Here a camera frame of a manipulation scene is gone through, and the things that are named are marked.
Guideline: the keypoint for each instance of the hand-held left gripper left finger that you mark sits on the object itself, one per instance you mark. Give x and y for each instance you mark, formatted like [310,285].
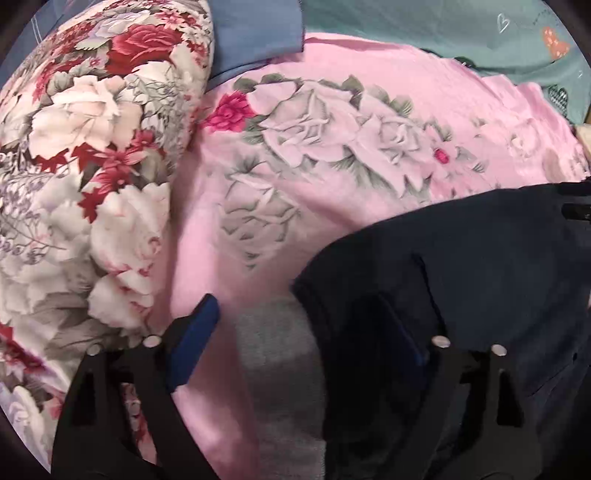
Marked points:
[195,340]

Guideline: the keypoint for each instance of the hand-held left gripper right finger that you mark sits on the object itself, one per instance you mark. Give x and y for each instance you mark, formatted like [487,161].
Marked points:
[412,347]

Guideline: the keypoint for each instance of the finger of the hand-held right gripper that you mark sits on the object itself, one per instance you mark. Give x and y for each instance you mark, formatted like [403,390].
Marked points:
[577,203]

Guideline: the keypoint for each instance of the dark navy pants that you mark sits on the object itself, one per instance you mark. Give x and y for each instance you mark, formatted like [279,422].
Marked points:
[480,258]

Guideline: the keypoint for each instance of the grey cloth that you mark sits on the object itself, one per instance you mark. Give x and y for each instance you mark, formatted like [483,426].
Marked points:
[281,369]

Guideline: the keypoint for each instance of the pink floral bedsheet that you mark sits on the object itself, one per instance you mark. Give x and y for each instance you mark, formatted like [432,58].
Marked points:
[351,184]

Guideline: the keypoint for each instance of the red and white floral quilt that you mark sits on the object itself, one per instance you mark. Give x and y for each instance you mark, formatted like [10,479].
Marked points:
[87,184]

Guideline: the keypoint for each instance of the teal heart-printed cloth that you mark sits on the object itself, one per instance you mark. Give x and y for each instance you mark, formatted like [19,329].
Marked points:
[443,27]

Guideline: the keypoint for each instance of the blue cloth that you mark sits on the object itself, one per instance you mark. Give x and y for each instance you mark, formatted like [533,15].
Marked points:
[256,32]

